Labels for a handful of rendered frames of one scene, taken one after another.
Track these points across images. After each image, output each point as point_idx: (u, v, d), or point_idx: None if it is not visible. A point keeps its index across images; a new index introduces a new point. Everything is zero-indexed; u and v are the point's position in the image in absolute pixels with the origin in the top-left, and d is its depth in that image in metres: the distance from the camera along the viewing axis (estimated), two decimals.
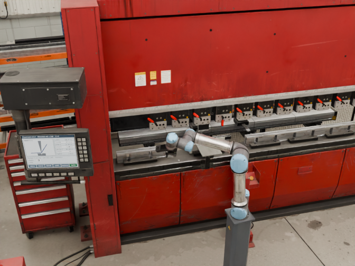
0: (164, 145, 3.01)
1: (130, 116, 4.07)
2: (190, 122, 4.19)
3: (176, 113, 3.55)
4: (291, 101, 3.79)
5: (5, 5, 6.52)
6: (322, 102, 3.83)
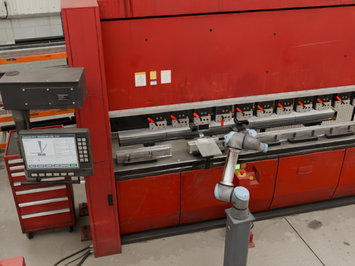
0: (237, 130, 3.72)
1: (130, 116, 4.07)
2: (190, 122, 4.19)
3: (176, 113, 3.55)
4: (291, 101, 3.79)
5: (5, 5, 6.52)
6: (322, 102, 3.83)
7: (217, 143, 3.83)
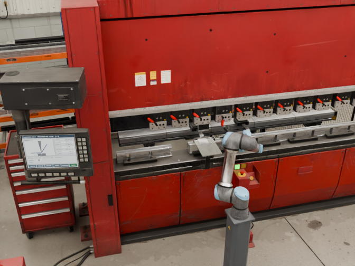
0: (231, 131, 3.66)
1: (130, 116, 4.07)
2: (190, 122, 4.19)
3: (176, 113, 3.55)
4: (291, 101, 3.79)
5: (5, 5, 6.52)
6: (322, 102, 3.83)
7: (217, 143, 3.83)
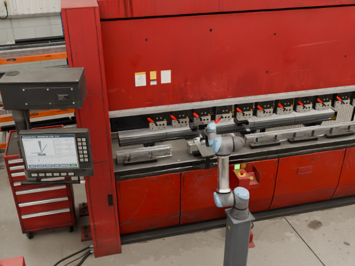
0: (206, 139, 3.58)
1: (130, 116, 4.07)
2: (190, 122, 4.19)
3: (176, 113, 3.55)
4: (291, 101, 3.79)
5: (5, 5, 6.52)
6: (322, 102, 3.83)
7: None
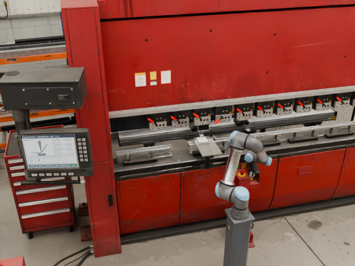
0: (253, 165, 3.61)
1: (130, 116, 4.07)
2: (190, 122, 4.19)
3: (176, 114, 3.56)
4: (291, 101, 3.79)
5: (5, 5, 6.52)
6: (322, 102, 3.83)
7: (217, 143, 3.83)
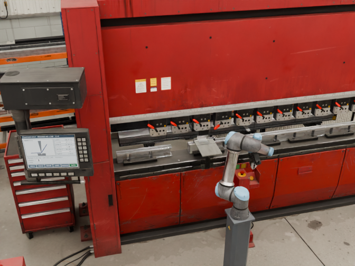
0: (255, 157, 3.55)
1: None
2: (190, 122, 4.19)
3: (176, 120, 3.58)
4: (290, 106, 3.82)
5: (5, 5, 6.52)
6: (321, 107, 3.86)
7: (217, 143, 3.83)
